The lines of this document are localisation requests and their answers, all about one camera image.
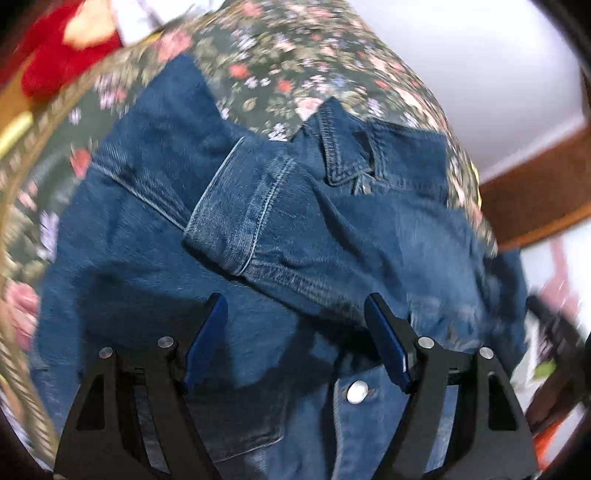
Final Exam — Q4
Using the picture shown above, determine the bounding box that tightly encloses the white folded cloth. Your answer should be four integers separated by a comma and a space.
108, 0, 227, 47

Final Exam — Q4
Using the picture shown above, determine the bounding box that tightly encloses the orange cloth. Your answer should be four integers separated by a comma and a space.
531, 428, 575, 459

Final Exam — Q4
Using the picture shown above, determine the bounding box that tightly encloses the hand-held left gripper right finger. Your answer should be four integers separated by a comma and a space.
364, 294, 539, 480

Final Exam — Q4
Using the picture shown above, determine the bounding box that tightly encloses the brown wooden board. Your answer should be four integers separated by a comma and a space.
478, 120, 591, 252

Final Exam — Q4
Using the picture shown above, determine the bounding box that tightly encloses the yellow bed sheet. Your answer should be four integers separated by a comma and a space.
0, 113, 34, 155

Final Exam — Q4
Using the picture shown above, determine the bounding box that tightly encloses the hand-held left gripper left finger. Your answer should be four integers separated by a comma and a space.
54, 292, 229, 480

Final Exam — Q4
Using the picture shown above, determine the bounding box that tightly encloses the red plush toy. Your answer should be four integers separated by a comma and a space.
0, 4, 123, 100

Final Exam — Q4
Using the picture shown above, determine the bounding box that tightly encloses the blue denim jacket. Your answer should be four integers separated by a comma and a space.
30, 54, 529, 480

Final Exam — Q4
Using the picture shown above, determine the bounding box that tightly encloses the dark floral bedspread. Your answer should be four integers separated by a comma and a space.
0, 0, 499, 472

